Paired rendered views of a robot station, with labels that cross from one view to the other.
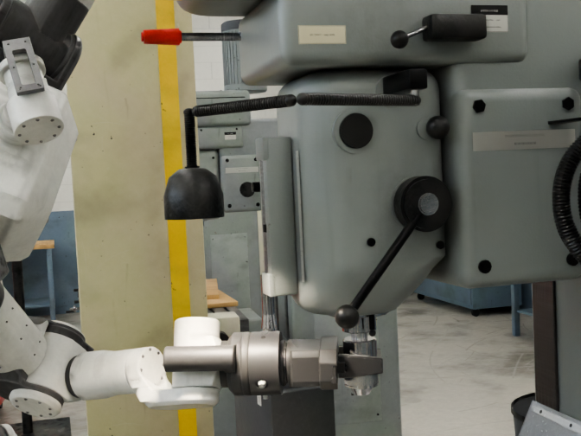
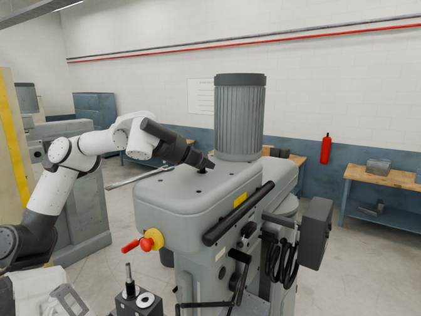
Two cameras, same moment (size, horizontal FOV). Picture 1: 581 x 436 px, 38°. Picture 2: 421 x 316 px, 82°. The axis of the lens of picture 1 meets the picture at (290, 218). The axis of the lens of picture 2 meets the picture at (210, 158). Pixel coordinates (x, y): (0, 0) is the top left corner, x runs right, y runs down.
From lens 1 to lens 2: 94 cm
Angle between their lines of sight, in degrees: 42
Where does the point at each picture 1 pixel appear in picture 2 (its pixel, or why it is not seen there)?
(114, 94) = not seen: outside the picture
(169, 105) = (13, 146)
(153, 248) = (14, 208)
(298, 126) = (200, 274)
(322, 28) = (220, 251)
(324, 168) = (212, 288)
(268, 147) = (187, 283)
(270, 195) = (187, 298)
